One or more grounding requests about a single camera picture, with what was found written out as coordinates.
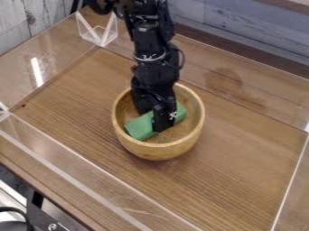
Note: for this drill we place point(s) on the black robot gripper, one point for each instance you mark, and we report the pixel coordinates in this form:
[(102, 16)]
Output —
[(156, 74)]

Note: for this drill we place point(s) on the green rectangular block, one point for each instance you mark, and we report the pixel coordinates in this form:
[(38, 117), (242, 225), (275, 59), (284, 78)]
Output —
[(141, 127)]

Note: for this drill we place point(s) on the brown wooden bowl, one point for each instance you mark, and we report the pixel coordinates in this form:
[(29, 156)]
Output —
[(173, 142)]

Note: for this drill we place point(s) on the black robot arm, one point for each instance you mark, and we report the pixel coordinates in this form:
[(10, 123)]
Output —
[(149, 24)]

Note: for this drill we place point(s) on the clear acrylic corner bracket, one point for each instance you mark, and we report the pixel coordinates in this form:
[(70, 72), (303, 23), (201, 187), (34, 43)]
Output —
[(98, 35)]

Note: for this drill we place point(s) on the clear acrylic enclosure wall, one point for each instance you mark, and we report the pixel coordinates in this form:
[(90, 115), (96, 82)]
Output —
[(227, 185)]

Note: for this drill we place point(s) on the black table leg bracket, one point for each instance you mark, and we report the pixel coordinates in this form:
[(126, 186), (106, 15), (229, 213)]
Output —
[(41, 220)]

